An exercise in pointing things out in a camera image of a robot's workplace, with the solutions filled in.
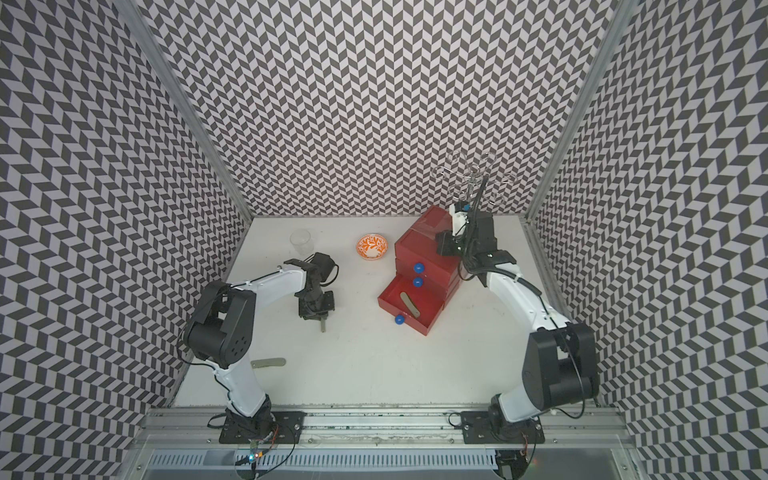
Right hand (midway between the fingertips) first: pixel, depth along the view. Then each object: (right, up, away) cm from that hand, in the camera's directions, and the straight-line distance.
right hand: (437, 242), depth 86 cm
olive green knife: (-8, -20, +9) cm, 23 cm away
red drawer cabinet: (-4, -11, 0) cm, 12 cm away
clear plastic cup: (-46, 0, +18) cm, 49 cm away
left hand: (-34, -24, +6) cm, 42 cm away
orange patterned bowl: (-21, -1, +20) cm, 29 cm away
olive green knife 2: (-34, -25, +3) cm, 42 cm away
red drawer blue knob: (-6, -7, -5) cm, 10 cm away
